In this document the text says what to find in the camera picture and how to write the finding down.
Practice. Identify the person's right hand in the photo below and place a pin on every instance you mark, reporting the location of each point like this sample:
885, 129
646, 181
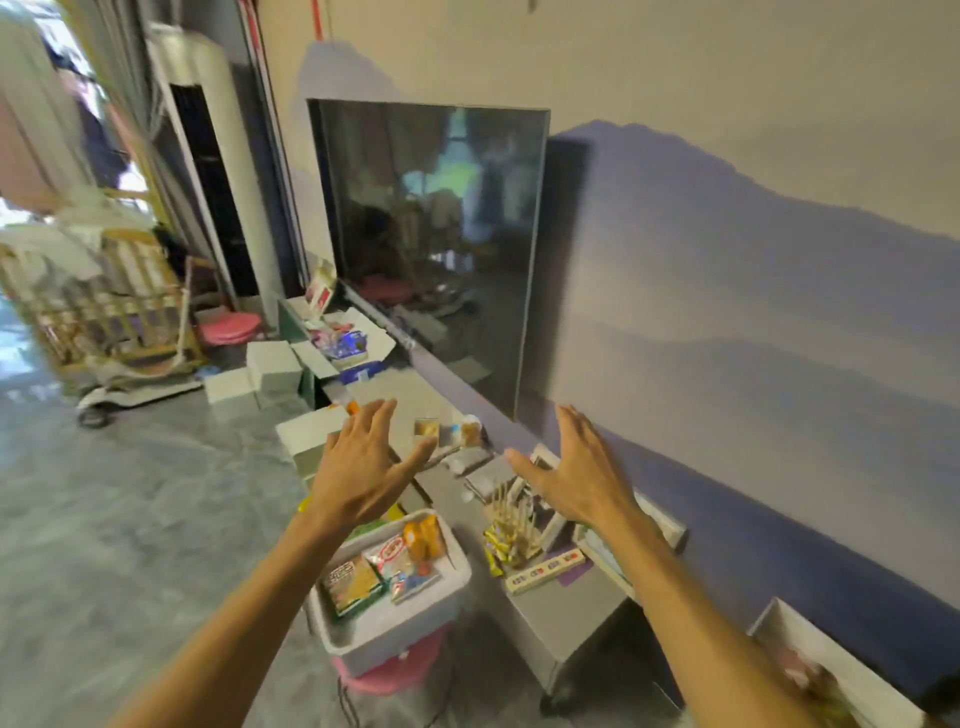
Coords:
585, 480

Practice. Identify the yellow candy wrappers pile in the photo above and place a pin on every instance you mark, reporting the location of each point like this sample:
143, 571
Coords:
495, 551

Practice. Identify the red white card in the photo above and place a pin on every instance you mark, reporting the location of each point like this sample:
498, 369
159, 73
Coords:
321, 289

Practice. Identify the grey flat packet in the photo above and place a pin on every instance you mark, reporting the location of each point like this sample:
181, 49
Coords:
487, 476

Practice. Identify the wooden strip red marks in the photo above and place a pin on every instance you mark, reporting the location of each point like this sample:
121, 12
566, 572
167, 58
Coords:
544, 571

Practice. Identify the white cloth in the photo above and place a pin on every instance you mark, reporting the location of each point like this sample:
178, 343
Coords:
45, 251

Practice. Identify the blue toys pile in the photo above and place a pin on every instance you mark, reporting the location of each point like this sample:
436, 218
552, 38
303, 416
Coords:
343, 343

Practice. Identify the person's left forearm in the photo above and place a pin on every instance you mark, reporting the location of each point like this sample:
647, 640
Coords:
240, 630

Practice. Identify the yellow toy sand tray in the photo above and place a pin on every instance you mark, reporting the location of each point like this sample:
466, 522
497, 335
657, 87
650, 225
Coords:
395, 514

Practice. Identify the open white carton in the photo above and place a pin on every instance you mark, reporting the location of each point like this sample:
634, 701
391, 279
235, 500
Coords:
375, 337

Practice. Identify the green landscape photo frame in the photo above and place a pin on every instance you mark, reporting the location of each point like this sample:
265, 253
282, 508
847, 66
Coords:
600, 555

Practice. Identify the yellow bread snack packet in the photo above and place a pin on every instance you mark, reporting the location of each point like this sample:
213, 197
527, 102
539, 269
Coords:
412, 544

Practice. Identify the orange snack packet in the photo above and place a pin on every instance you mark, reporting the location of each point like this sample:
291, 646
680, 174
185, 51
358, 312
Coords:
433, 534

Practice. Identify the person's left hand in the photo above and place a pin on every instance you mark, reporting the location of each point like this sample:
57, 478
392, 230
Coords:
360, 480

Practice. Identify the white cardboard box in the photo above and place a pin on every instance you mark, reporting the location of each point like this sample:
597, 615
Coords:
870, 682

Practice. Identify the green board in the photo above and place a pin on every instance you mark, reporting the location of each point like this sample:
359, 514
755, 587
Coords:
289, 322

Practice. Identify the purple paper sheet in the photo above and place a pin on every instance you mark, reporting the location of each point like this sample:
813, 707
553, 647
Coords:
576, 576

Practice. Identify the white closed box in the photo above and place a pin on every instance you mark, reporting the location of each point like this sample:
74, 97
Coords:
307, 435
231, 390
274, 367

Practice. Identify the wooden baby crib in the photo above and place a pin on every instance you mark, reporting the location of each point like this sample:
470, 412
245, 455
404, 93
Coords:
112, 307

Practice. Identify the grey flat board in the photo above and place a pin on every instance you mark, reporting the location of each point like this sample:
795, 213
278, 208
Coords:
420, 397

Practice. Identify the white snack basket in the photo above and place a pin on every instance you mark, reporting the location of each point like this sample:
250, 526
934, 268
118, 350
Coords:
397, 630

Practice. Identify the black white photo frame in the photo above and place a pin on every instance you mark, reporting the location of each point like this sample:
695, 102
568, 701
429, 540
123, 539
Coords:
551, 529

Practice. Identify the person's right forearm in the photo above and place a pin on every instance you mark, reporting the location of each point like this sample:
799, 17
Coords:
705, 637

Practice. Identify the white blue snack packet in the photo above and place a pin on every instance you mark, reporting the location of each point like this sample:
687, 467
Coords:
397, 566

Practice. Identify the wooden stick rack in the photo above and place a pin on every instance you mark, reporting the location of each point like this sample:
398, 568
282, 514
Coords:
514, 525

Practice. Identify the white standing air conditioner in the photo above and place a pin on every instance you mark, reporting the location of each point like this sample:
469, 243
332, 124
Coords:
240, 187

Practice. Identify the pink round stool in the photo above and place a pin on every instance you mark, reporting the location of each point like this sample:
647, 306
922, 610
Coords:
229, 328

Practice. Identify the black television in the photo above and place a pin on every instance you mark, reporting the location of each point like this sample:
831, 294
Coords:
435, 240

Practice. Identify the blue tissue box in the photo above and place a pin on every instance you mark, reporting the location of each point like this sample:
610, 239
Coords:
361, 373

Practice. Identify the green chips snack packet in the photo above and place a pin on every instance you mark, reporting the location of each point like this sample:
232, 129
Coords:
351, 585

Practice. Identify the silver foil packet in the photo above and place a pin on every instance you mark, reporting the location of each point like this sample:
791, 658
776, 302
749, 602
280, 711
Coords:
465, 461

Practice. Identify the white kick scooter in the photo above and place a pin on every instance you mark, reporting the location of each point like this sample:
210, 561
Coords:
135, 394

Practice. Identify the small open white box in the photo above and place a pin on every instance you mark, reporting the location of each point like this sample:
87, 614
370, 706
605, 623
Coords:
427, 430

